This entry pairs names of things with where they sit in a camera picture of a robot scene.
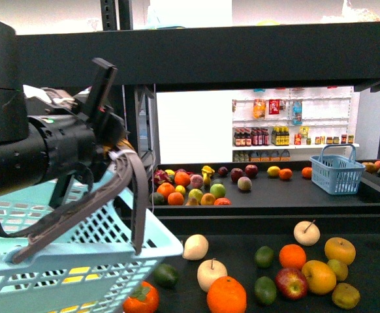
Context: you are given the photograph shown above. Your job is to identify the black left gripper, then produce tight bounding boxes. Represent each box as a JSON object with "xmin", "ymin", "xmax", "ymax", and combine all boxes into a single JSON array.
[{"xmin": 76, "ymin": 107, "xmax": 135, "ymax": 190}]

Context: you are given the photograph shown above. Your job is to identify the grey basket handle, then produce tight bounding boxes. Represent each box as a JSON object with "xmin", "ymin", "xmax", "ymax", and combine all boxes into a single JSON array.
[{"xmin": 10, "ymin": 149, "xmax": 148, "ymax": 264}]

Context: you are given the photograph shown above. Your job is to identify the teal plastic shopping basket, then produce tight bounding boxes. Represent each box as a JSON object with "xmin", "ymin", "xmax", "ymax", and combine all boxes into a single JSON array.
[{"xmin": 0, "ymin": 164, "xmax": 184, "ymax": 313}]

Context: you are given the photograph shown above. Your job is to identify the yellow lemon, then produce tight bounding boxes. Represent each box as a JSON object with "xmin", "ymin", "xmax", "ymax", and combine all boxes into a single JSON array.
[{"xmin": 51, "ymin": 267, "xmax": 103, "ymax": 312}]

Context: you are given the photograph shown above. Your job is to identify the black metal shelf unit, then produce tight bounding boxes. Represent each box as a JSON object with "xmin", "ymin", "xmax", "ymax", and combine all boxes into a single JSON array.
[{"xmin": 15, "ymin": 0, "xmax": 380, "ymax": 313}]

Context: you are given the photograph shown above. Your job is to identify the blue basket on far shelf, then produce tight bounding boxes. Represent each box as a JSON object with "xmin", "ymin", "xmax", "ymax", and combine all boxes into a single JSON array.
[{"xmin": 309, "ymin": 143, "xmax": 366, "ymax": 196}]

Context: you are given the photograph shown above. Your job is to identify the pale pear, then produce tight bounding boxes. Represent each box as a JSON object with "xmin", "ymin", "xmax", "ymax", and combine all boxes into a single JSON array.
[{"xmin": 182, "ymin": 234, "xmax": 209, "ymax": 261}]

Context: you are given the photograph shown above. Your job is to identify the dark green lime front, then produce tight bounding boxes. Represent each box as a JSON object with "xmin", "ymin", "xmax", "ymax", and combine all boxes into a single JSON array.
[{"xmin": 153, "ymin": 263, "xmax": 179, "ymax": 289}]

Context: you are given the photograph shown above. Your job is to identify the persimmon with green leaf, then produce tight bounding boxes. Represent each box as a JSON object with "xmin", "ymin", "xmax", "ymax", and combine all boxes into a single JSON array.
[{"xmin": 123, "ymin": 281, "xmax": 159, "ymax": 313}]

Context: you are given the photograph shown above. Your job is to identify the pale apple front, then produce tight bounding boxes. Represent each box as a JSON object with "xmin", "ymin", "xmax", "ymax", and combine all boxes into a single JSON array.
[{"xmin": 197, "ymin": 259, "xmax": 228, "ymax": 293}]

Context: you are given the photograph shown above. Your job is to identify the green lime upper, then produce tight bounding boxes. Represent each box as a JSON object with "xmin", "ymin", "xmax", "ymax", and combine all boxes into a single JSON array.
[{"xmin": 254, "ymin": 246, "xmax": 274, "ymax": 269}]

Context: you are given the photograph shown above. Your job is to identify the large orange near basket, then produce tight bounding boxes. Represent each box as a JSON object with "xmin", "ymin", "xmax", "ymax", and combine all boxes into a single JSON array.
[{"xmin": 206, "ymin": 276, "xmax": 247, "ymax": 313}]

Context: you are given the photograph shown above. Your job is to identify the orange fruit middle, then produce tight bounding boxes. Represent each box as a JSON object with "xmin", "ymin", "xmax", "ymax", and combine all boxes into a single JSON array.
[{"xmin": 279, "ymin": 244, "xmax": 307, "ymax": 270}]

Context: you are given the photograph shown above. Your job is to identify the pale white apple with stem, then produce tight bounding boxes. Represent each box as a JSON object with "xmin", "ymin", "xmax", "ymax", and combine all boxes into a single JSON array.
[{"xmin": 293, "ymin": 220, "xmax": 321, "ymax": 246}]

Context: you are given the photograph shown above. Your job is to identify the green lime lower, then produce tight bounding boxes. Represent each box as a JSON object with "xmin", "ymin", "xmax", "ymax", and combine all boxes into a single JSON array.
[{"xmin": 254, "ymin": 276, "xmax": 277, "ymax": 306}]

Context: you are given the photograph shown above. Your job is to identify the red apple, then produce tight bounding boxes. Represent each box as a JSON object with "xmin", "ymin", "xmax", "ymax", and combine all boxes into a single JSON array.
[{"xmin": 275, "ymin": 267, "xmax": 308, "ymax": 301}]

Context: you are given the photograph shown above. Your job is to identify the yellow-orange apple right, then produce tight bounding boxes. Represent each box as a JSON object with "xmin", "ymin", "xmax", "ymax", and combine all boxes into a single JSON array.
[{"xmin": 324, "ymin": 237, "xmax": 356, "ymax": 265}]

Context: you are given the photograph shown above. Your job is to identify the yellow-orange apple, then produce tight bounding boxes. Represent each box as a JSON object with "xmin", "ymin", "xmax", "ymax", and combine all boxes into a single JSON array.
[
  {"xmin": 324, "ymin": 237, "xmax": 356, "ymax": 265},
  {"xmin": 302, "ymin": 260, "xmax": 337, "ymax": 295}
]

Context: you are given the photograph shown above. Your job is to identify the yellow-orange apple centre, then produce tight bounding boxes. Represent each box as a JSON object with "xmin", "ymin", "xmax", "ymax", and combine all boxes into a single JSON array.
[{"xmin": 302, "ymin": 260, "xmax": 337, "ymax": 295}]

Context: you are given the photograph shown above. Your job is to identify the small yellow-green fruit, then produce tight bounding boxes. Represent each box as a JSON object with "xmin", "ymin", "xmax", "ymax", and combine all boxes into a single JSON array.
[{"xmin": 327, "ymin": 259, "xmax": 349, "ymax": 282}]

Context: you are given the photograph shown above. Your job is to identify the brownish yellow fruit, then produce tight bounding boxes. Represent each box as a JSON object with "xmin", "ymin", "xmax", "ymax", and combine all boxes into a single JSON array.
[{"xmin": 332, "ymin": 282, "xmax": 361, "ymax": 310}]

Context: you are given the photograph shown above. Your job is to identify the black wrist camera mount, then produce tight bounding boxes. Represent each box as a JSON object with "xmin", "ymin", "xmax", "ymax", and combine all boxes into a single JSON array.
[{"xmin": 83, "ymin": 57, "xmax": 118, "ymax": 134}]

